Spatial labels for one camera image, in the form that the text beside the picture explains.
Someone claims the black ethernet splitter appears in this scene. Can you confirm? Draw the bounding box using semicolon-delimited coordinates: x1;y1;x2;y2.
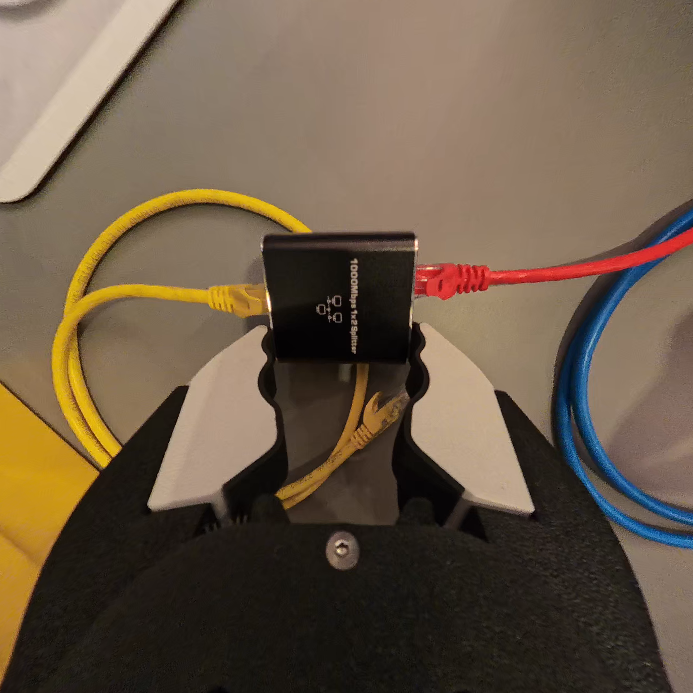
261;232;420;365

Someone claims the red ethernet cable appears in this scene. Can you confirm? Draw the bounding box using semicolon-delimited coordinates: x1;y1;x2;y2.
414;227;693;301

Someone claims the yellow ethernet cable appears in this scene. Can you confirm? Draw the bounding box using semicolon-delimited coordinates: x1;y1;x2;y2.
51;188;409;510

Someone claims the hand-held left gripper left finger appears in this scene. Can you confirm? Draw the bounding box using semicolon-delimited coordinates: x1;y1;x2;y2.
146;324;289;514

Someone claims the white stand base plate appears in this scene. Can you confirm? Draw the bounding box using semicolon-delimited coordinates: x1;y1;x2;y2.
0;0;182;205

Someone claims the yellow plastic bin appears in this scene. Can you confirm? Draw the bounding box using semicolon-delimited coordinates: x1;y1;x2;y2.
0;380;103;637

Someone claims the blue ethernet cable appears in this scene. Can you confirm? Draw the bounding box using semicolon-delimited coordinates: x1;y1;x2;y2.
552;208;693;549

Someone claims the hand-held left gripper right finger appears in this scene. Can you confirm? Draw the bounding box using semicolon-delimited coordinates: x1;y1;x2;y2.
391;321;537;516

